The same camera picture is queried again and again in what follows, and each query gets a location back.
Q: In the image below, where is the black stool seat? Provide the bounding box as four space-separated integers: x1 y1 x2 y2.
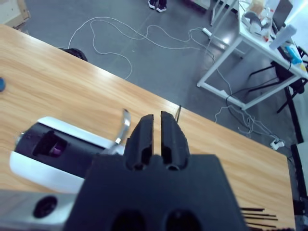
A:
58 47 88 61

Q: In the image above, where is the white floor cable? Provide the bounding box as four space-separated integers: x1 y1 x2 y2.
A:
68 16 215 80
214 55 280 145

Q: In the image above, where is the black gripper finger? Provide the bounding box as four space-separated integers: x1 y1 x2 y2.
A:
126 114 154 170
160 111 191 170

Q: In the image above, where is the black capsule holder with rods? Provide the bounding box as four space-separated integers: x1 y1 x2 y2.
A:
240 207 279 229

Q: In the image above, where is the light wooden crate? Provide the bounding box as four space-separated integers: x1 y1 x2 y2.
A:
0 0 32 31

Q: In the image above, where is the dark laptop screen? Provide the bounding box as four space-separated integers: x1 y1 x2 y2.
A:
272 0 294 27

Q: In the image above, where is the black chair frame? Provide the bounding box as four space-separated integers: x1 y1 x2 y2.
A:
247 60 308 114

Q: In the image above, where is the purple coffee capsule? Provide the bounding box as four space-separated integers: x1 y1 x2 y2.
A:
53 144 65 157

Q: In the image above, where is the silver coffee machine lever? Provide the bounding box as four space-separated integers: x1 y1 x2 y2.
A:
115 108 132 145

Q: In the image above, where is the white capsule coffee machine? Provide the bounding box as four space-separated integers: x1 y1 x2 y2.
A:
9 116 128 194

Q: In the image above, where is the blue handheld tool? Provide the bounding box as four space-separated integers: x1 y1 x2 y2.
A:
284 45 303 65

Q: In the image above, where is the white desk with frame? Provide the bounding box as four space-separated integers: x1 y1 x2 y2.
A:
196 0 308 111

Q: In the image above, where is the grey cylindrical bottle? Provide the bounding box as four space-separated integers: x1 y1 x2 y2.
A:
269 24 297 50

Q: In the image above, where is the white table leg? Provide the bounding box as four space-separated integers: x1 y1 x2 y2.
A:
209 0 233 26

